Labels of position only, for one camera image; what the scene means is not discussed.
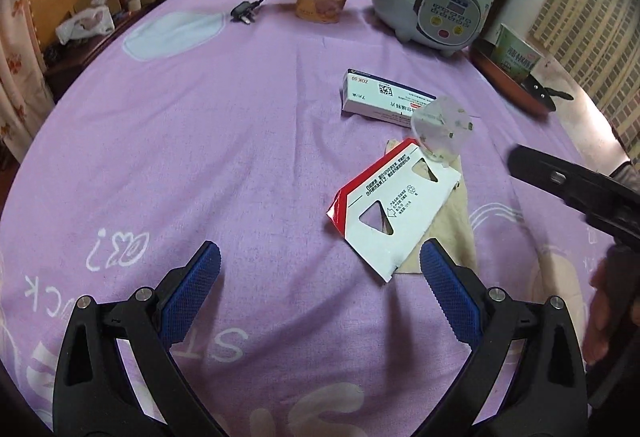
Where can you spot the green instant noodle bowl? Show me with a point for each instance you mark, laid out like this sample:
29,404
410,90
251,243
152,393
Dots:
515,52

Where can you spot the red white cardboard package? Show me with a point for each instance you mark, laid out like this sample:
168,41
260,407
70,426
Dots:
400,217

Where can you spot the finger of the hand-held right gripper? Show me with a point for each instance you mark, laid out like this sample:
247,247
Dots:
535,167

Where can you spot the copper frying pan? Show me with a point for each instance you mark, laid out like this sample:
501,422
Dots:
500,77

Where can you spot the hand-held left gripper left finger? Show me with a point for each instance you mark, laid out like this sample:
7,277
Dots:
192,292

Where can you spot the beige cloth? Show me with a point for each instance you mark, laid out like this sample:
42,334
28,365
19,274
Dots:
450,227

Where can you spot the purple printed tablecloth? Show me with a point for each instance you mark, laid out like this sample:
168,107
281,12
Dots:
200,117

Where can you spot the person's right hand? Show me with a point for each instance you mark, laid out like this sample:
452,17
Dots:
599,332

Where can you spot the dark wooden sideboard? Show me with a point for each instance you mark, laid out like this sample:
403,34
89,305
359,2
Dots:
80,62

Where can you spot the clear plastic cup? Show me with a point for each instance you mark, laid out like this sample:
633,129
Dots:
440,132

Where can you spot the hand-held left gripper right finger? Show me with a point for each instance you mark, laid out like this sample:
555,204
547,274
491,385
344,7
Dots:
447,292

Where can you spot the floral curtain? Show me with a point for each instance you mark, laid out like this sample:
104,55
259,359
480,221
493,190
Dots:
20,67

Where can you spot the white blue medicine box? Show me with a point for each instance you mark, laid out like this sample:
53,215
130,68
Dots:
375,97

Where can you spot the white plastic bag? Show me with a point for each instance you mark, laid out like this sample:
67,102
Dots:
85,24

